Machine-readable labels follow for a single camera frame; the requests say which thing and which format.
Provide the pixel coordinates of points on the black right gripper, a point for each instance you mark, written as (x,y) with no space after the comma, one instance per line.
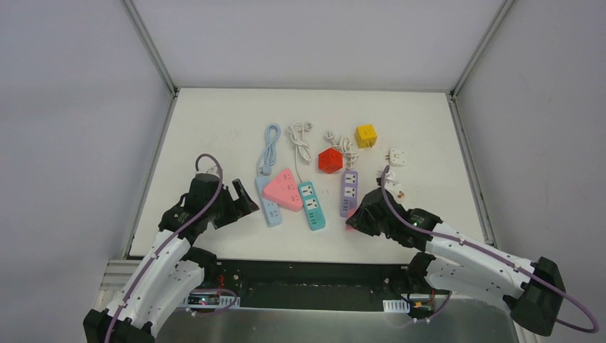
(368,216)

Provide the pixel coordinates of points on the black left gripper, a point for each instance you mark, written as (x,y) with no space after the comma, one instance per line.
(232,205)

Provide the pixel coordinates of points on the light blue power strip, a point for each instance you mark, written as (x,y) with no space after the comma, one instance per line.
(271,210)

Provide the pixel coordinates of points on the purple power strip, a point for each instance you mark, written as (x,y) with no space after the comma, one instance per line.
(350,182)

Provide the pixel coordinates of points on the pink triangular socket adapter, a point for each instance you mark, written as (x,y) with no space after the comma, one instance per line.
(283,190)

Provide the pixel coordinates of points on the white tiger cube socket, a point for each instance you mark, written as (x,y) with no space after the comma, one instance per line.
(391,184)

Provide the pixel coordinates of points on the red cube socket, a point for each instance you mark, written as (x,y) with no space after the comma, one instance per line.
(330,161)

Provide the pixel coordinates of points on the white plug adapter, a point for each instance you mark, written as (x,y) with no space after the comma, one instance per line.
(395,157)

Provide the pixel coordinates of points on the yellow cube socket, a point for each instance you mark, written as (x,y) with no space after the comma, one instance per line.
(365,136)

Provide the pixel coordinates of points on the pink small plug adapter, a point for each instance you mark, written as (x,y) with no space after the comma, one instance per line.
(349,227)

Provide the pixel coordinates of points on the teal power strip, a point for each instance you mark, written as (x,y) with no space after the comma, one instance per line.
(312,206)

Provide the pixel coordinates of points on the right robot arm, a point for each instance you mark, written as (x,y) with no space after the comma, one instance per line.
(449,260)

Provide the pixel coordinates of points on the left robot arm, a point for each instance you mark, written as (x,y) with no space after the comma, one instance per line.
(173,267)

